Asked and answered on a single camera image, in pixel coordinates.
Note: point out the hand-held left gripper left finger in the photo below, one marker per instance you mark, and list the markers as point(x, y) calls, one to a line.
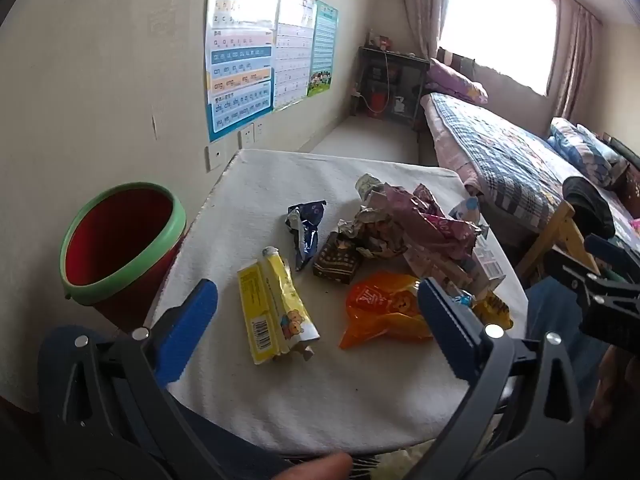
point(187, 330)

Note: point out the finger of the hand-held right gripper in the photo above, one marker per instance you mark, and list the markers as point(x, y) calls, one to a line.
point(612, 255)
point(570, 267)

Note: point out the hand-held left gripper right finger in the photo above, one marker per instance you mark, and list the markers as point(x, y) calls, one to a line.
point(450, 330)

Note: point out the yellow snack wrapper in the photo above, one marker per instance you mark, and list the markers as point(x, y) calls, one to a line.
point(492, 310)

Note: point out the pink paper box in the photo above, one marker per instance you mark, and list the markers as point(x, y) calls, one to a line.
point(440, 267)

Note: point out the white cardboard box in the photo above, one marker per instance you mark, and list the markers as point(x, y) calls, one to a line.
point(489, 270)

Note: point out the orange snack bag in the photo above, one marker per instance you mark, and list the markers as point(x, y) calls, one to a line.
point(380, 310)

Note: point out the yellow carton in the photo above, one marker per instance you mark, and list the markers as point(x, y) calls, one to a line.
point(262, 310)

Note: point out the red bucket with green rim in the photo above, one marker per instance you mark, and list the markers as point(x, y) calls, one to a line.
point(120, 240)

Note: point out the white blue small carton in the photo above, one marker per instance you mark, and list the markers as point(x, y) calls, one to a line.
point(465, 209)

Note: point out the brown white wrapper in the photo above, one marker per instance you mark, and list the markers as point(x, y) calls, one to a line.
point(372, 232)

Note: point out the brown patterned box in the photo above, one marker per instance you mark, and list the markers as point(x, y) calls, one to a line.
point(337, 260)

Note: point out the blue wrapper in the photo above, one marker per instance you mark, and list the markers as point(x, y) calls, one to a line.
point(305, 230)

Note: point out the white printed paper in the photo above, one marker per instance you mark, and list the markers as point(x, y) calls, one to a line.
point(369, 190)

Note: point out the person's right hand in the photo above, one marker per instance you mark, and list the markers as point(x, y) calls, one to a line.
point(615, 385)

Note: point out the person's left hand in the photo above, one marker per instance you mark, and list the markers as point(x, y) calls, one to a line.
point(315, 467)

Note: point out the wooden chair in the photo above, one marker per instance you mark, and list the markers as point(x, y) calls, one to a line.
point(555, 240)

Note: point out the black clothing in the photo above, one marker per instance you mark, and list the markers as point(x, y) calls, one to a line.
point(587, 205)

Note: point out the blue printed pillow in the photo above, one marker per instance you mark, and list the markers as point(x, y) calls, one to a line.
point(580, 150)

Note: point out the pink bed sheet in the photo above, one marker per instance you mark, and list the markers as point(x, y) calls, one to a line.
point(447, 150)

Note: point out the patterned curtain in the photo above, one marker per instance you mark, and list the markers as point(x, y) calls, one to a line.
point(575, 60)
point(425, 5)

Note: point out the purple pillow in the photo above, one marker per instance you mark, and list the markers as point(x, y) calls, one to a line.
point(455, 82)

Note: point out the small red bucket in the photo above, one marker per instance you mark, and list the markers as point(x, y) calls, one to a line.
point(378, 102)

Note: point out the bright window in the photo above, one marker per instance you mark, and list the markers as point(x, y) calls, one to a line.
point(500, 20)

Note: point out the dark shelf unit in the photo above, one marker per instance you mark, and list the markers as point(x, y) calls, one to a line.
point(395, 67)

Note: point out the blue letter wall poster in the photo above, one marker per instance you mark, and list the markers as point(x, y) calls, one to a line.
point(240, 60)

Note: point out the white chart wall poster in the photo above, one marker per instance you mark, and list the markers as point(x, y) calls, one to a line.
point(295, 50)

